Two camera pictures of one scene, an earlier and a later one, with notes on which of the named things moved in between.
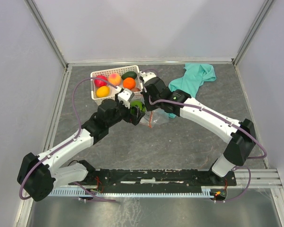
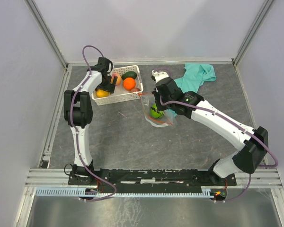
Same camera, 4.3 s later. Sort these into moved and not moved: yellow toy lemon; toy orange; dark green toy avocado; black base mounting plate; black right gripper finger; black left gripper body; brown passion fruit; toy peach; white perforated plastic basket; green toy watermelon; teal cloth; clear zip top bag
Moved: green toy watermelon; clear zip top bag; black right gripper finger; black left gripper body
Not moved: white perforated plastic basket; brown passion fruit; yellow toy lemon; toy peach; teal cloth; toy orange; dark green toy avocado; black base mounting plate
